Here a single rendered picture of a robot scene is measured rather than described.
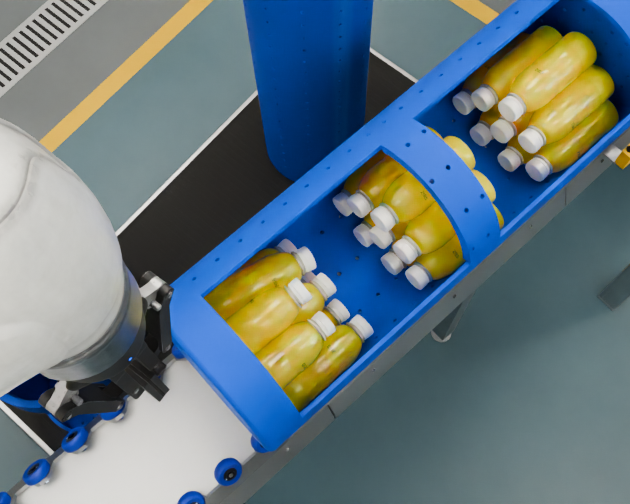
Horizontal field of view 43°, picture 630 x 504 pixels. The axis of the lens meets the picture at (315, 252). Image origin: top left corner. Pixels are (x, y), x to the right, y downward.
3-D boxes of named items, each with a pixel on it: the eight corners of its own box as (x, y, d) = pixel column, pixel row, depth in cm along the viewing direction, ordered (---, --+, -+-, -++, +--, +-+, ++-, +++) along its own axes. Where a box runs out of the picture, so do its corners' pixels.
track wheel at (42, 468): (23, 490, 126) (15, 481, 126) (38, 468, 130) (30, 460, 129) (42, 483, 124) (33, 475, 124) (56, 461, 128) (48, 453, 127)
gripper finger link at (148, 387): (149, 381, 69) (143, 388, 68) (165, 396, 75) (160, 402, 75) (123, 360, 69) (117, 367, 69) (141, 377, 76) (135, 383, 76)
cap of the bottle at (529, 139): (525, 140, 134) (517, 146, 133) (524, 124, 131) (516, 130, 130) (543, 151, 131) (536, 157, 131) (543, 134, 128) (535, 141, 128)
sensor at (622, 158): (631, 161, 151) (641, 149, 146) (621, 170, 150) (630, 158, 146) (600, 134, 153) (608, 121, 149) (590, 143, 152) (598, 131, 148)
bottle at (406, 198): (459, 166, 130) (386, 229, 127) (440, 132, 128) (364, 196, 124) (483, 169, 124) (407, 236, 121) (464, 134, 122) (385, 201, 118)
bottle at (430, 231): (460, 168, 131) (387, 231, 127) (481, 166, 124) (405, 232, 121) (482, 200, 132) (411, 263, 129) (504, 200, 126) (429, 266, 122)
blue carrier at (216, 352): (634, 133, 147) (703, 42, 121) (275, 463, 128) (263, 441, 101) (520, 36, 155) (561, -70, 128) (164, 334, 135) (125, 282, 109)
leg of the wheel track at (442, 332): (455, 333, 232) (496, 258, 173) (441, 346, 231) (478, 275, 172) (440, 319, 234) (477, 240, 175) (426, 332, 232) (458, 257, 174)
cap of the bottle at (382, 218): (387, 223, 125) (378, 230, 124) (374, 203, 123) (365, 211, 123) (399, 227, 121) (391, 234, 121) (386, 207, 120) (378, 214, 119)
